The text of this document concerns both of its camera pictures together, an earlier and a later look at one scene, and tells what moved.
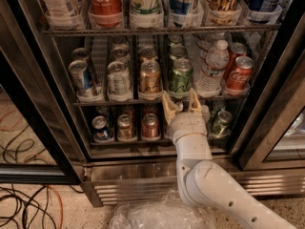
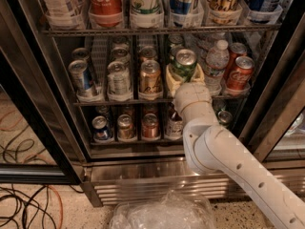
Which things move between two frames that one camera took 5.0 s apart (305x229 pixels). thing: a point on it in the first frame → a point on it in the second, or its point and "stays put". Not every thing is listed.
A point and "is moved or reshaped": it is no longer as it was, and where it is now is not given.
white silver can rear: x=119 y=42 stays put
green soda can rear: x=175 y=38 stays put
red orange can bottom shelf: x=150 y=126 stays put
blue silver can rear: x=83 y=54 stays put
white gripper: x=187 y=124 → x=193 y=93
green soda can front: x=181 y=76 is moved or reshaped
